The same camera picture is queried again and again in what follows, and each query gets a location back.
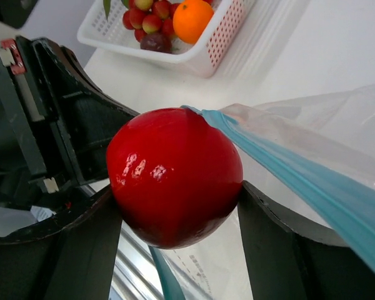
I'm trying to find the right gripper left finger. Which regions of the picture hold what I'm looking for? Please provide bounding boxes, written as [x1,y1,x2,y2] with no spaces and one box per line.
[0,187,122,299]

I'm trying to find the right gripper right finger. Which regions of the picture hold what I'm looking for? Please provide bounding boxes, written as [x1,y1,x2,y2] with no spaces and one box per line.
[237,182,375,299]

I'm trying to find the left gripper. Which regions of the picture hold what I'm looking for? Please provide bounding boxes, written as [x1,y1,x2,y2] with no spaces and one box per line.
[0,36,141,219]

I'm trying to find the clear zip top bag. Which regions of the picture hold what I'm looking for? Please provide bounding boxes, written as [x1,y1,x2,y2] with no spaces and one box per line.
[151,84,375,299]

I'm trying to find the dark red fake plum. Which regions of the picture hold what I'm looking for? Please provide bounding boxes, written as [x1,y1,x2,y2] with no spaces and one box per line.
[140,32,172,54]

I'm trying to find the fake orange fruit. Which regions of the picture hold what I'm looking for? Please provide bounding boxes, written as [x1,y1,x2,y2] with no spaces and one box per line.
[172,1,214,44]

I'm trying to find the white plastic basket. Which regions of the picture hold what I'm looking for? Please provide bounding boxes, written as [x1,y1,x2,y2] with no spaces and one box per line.
[77,0,257,79]

